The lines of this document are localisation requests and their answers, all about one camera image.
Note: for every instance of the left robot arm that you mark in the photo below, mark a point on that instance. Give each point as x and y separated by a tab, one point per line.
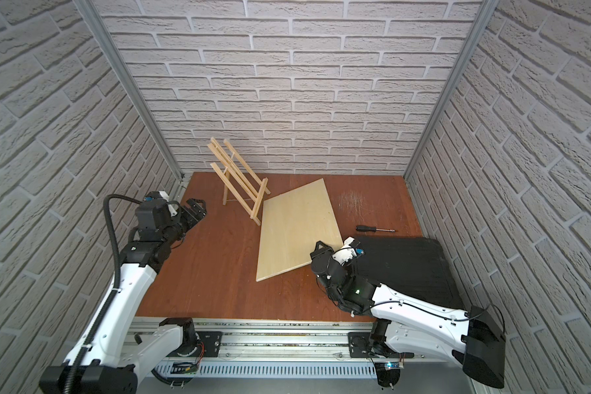
96	364

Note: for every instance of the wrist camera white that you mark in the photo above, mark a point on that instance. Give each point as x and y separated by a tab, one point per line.
348	252
161	195

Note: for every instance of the black plastic tool case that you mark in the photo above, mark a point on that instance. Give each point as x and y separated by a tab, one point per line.
416	267

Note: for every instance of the left corner aluminium profile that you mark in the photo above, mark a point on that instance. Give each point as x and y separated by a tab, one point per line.
100	32

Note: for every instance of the light plywood board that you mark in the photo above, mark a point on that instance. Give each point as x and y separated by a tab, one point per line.
291	225

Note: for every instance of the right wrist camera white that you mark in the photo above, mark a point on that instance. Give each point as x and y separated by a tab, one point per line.
348	252

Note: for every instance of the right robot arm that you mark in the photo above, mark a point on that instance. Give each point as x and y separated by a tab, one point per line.
470	338

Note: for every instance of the black handled screwdriver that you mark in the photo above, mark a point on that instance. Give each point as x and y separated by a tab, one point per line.
364	228

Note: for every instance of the corner aluminium profile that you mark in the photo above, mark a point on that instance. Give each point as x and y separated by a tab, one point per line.
483	16
100	32

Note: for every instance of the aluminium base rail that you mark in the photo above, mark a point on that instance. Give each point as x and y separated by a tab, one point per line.
273	349

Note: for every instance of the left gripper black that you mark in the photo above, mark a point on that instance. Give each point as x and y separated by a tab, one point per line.
187	217

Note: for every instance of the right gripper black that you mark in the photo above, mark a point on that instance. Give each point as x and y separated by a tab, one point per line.
327	253

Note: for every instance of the right corner aluminium profile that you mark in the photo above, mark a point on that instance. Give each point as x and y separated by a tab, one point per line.
483	16

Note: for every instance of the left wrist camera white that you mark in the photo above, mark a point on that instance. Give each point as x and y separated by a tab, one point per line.
161	195

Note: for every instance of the wooden easel frame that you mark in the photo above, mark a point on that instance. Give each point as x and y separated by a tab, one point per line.
239	178

